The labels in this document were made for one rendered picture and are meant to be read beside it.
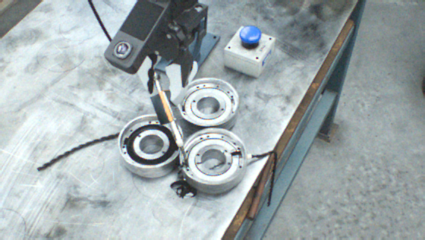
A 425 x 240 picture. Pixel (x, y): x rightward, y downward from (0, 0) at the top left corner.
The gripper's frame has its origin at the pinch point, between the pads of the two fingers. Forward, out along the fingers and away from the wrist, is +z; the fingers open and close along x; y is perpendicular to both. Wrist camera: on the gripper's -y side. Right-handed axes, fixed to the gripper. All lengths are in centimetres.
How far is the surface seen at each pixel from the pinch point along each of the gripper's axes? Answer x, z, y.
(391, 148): -37, 78, 90
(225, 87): -5.3, 5.2, 12.3
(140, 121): 3.4, 6.8, -1.0
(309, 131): -12, 58, 62
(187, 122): -3.6, 6.1, 2.4
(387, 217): -44, 82, 64
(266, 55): -8.1, 3.5, 22.2
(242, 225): -14.3, 35.7, 8.0
